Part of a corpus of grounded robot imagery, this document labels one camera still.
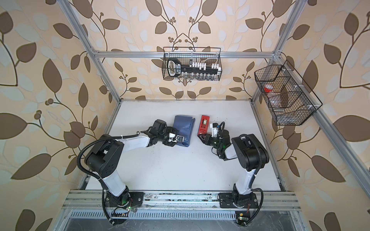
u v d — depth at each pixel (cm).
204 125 99
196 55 91
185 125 96
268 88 81
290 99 73
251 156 49
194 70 83
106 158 48
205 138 87
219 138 76
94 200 76
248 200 68
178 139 79
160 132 79
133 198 75
